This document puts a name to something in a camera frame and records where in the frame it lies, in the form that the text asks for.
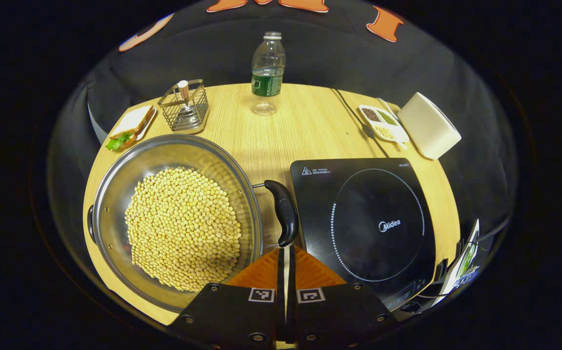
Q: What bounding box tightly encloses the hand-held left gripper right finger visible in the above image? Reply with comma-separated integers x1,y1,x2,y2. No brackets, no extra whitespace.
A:
289,245,396,347

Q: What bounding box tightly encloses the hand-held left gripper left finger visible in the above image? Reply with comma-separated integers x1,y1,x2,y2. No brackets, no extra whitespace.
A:
167,247,286,346

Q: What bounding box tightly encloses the black induction cooktop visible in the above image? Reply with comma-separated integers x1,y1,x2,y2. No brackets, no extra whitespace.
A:
290,157,437,313

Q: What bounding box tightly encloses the pile of yellow soybeans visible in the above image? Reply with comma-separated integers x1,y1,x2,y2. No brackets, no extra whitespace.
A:
124,167,243,292

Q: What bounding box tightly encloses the stainless steel pot black handle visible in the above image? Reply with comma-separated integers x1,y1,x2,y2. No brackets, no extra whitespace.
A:
87,134,301,313

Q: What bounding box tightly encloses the printed white packet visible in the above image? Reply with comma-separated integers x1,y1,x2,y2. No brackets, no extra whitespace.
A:
437,219,482,298

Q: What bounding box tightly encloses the white divided bean dish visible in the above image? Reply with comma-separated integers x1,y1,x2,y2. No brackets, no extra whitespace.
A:
358,104,410,148

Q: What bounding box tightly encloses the sandwich with lettuce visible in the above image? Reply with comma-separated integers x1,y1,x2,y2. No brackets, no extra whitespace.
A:
105,109,155,151

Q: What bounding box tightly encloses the white toaster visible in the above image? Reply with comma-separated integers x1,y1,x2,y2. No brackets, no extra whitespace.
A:
397,92,462,160

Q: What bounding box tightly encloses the clear plastic water bottle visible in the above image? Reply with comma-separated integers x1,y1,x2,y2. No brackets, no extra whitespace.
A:
250,32,286,116

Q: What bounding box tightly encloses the white rectangular plate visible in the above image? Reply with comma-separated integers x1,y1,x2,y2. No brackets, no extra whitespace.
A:
108,105,158,146

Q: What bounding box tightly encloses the black power cable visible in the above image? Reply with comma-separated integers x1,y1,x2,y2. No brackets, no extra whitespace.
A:
332,87,389,158

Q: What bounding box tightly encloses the wire cutlery holder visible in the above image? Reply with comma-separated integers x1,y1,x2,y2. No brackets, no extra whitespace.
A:
158,79,210,135

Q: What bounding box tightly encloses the wooden handled utensil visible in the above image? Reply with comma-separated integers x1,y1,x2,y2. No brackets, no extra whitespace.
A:
177,80,192,115

